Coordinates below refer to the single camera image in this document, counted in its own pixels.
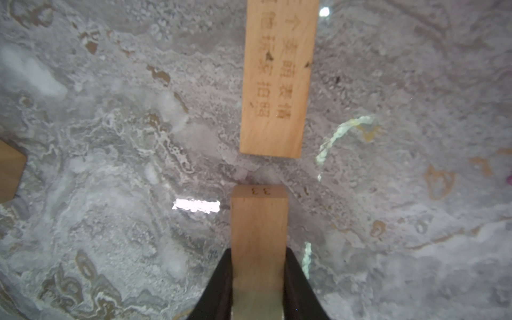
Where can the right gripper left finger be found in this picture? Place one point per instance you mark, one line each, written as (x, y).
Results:
(216, 301)

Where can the wooden block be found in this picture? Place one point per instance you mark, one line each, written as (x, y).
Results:
(12, 166)

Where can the wooden block two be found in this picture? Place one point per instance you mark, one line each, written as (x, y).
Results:
(278, 60)

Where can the wooden block three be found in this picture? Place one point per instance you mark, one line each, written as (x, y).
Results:
(259, 218)

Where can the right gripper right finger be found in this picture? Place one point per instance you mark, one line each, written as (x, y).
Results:
(299, 300)

